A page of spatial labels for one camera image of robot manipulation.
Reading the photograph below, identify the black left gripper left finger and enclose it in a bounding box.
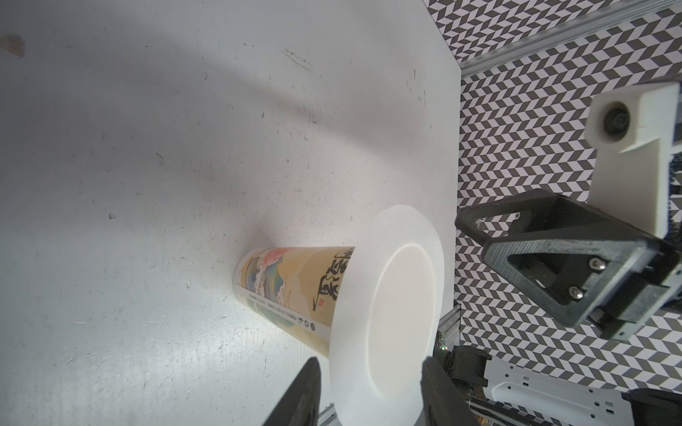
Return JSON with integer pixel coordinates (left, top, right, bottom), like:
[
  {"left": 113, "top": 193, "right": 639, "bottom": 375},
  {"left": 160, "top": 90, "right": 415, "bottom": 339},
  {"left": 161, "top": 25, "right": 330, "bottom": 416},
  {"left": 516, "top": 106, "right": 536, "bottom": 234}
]
[{"left": 263, "top": 357, "right": 321, "bottom": 426}]

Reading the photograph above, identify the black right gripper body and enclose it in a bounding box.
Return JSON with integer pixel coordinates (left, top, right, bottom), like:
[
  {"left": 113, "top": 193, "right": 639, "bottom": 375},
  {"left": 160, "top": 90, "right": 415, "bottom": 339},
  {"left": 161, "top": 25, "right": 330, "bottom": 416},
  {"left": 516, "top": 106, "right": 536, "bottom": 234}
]
[{"left": 588, "top": 241, "right": 681, "bottom": 341}]

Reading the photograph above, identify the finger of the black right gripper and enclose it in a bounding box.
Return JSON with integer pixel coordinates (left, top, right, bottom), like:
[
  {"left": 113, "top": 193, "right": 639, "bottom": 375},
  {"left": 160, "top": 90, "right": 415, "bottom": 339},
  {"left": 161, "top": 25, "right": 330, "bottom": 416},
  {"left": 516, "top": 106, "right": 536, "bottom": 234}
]
[
  {"left": 454, "top": 187, "right": 640, "bottom": 251},
  {"left": 482, "top": 234, "right": 662, "bottom": 328}
]

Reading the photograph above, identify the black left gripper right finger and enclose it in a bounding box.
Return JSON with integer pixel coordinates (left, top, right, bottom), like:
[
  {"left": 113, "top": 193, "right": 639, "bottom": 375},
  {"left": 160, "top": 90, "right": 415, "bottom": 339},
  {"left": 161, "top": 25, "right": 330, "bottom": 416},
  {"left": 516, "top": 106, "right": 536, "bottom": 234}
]
[{"left": 420, "top": 357, "right": 479, "bottom": 426}]

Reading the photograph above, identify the translucent round leak-proof paper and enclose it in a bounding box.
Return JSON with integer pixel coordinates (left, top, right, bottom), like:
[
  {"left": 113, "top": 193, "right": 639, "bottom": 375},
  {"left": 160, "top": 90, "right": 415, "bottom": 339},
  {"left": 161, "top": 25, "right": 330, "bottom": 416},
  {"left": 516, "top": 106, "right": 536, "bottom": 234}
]
[{"left": 330, "top": 205, "right": 445, "bottom": 425}]

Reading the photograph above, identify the printed paper milk tea cup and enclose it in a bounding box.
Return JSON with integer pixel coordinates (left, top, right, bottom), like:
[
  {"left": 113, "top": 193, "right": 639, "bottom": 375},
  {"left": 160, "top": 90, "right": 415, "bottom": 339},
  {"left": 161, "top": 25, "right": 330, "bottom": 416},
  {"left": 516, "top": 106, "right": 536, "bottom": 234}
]
[{"left": 232, "top": 247, "right": 354, "bottom": 357}]

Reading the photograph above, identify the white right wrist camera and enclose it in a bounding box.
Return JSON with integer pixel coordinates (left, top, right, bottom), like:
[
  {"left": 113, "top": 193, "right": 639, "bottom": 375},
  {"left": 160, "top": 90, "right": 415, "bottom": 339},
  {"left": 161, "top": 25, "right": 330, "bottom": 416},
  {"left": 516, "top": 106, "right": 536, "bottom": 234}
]
[{"left": 584, "top": 81, "right": 681, "bottom": 238}]

